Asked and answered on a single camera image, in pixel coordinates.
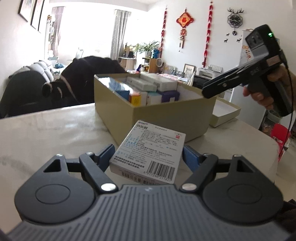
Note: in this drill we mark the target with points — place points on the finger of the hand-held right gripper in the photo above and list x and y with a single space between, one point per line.
214 88

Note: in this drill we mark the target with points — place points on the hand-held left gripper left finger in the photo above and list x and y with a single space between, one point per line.
107 154

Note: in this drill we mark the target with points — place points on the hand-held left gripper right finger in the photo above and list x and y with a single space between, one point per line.
189 156

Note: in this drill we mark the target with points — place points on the tan cardboard box lid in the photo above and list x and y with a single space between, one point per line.
222 110

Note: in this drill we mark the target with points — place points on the white medicine box red mark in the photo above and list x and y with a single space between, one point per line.
148 148

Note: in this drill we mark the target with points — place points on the purple medicine box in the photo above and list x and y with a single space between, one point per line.
170 96

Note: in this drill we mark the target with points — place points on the tan cardboard storage box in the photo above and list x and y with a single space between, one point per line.
161 118

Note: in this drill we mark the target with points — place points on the blue white medicine box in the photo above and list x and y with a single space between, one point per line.
122 95

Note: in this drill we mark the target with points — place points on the long white medicine box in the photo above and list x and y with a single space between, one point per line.
141 83

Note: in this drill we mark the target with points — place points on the white marble desktop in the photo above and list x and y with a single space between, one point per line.
57 134

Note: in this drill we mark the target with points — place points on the person's right hand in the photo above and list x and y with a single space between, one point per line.
260 98

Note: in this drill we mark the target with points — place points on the white printer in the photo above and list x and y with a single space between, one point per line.
208 73

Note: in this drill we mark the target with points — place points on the black microwave oven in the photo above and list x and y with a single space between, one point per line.
198 81

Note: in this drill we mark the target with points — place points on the framed pencil portrait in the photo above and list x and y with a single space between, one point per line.
189 70

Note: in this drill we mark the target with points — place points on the pink cloth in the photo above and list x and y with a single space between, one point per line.
171 76

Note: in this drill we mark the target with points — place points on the small white desk fan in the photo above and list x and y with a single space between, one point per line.
158 64

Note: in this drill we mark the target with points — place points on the blue plush toy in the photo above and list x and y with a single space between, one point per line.
156 52

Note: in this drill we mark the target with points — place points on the wooden shelf cabinet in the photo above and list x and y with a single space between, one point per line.
149 66

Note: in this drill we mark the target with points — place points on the potted green plant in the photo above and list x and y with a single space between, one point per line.
148 47

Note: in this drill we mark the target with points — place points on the red plastic stool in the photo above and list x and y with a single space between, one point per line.
278 134

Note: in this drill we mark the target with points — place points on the black fleece jacket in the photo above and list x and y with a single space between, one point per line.
92 74

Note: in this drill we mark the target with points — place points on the wooden computer desk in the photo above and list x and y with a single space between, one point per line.
127 61

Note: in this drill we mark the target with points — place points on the grey sofa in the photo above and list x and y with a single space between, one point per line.
44 69

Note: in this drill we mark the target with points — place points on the grey patterned curtain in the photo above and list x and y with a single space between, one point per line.
120 34
57 30

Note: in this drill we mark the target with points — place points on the framed pale abstract picture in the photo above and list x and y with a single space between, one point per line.
38 14

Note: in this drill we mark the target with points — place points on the black antler wall clock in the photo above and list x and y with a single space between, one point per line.
234 19

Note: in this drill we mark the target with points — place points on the red knot wall ornament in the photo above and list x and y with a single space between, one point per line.
185 19

